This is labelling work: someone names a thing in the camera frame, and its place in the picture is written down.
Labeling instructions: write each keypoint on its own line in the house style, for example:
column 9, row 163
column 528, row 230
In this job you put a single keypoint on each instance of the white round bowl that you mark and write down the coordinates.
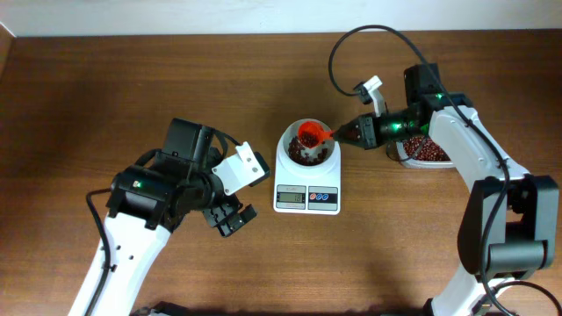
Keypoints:
column 290, row 133

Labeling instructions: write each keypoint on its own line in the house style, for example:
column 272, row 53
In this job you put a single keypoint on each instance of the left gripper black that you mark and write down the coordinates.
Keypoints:
column 222, row 212

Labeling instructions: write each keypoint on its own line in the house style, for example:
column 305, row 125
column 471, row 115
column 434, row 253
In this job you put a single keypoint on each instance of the orange measuring scoop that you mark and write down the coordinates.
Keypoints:
column 312, row 134

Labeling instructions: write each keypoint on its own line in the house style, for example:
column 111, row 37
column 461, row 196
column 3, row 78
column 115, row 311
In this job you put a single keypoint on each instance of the white digital kitchen scale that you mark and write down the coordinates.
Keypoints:
column 308, row 190

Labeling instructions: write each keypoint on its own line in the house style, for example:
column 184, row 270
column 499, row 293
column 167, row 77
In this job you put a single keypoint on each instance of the red beans in bowl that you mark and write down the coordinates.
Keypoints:
column 304, row 156

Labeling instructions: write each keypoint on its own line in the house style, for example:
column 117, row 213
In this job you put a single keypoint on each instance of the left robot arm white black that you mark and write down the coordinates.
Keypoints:
column 145, row 207

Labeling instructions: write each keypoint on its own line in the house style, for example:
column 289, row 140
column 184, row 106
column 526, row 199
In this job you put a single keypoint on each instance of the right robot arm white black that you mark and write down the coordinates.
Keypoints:
column 508, row 230

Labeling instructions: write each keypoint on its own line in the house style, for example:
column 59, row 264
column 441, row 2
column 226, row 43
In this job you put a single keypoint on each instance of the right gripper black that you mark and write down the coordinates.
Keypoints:
column 367, row 132

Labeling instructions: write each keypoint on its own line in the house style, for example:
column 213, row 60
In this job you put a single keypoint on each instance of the clear plastic bean container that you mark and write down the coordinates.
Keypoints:
column 395, row 152

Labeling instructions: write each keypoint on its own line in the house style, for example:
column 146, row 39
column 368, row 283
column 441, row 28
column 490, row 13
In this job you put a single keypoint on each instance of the red adzuki beans in container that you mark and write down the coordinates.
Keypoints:
column 424, row 149

